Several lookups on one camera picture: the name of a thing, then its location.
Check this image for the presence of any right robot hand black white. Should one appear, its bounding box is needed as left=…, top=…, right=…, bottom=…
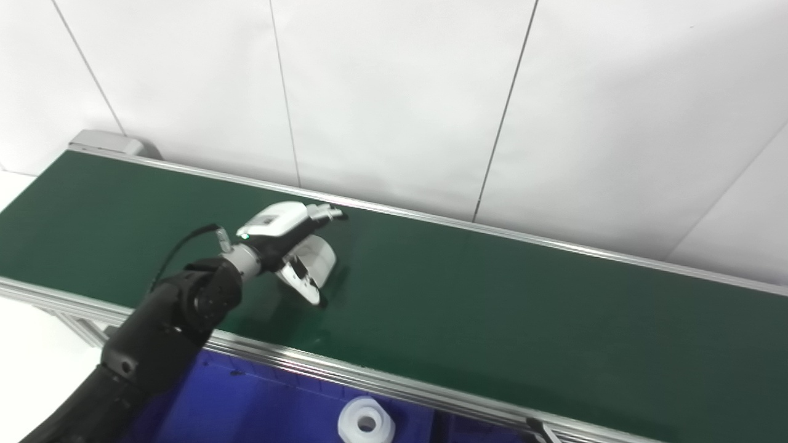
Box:
left=526, top=417, right=562, bottom=443

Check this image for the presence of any green conveyor belt with aluminium rails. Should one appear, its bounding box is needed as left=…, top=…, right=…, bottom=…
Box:
left=0, top=145, right=788, bottom=443

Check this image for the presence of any aluminium conveyor support leg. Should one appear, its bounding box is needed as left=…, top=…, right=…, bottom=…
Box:
left=54, top=309, right=119, bottom=349

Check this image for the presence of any grey conveyor end housing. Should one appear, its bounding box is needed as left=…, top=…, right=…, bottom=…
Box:
left=68, top=129, right=162, bottom=161

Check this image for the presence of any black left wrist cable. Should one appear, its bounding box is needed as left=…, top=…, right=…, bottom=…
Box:
left=150, top=223, right=233, bottom=293

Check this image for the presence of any white plastic part with hole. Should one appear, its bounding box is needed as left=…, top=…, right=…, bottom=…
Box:
left=337, top=396, right=396, bottom=443

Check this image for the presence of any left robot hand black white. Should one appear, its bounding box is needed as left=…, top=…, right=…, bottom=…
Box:
left=236, top=201, right=349, bottom=308

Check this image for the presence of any white round plastic part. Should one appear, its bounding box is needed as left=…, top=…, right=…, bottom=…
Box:
left=288, top=234, right=338, bottom=291

